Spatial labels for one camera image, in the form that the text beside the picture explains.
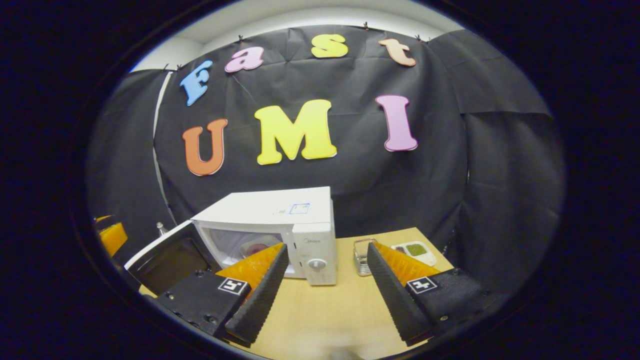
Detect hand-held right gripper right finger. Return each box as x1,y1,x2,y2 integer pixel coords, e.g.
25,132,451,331
366,241,503,347

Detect metal wire basket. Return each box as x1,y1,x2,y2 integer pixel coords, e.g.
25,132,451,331
353,238,378,277

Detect white square plate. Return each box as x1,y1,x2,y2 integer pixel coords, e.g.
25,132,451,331
239,234,275,259

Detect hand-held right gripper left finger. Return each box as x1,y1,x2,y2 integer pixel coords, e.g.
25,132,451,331
150,243,290,348

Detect white divided dish of beans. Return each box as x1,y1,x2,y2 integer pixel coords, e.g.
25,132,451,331
391,241,437,267

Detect black backdrop cloth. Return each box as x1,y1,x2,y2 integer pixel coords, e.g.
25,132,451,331
85,25,566,296

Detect white microwave oven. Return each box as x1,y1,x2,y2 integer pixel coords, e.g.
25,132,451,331
124,186,338,297

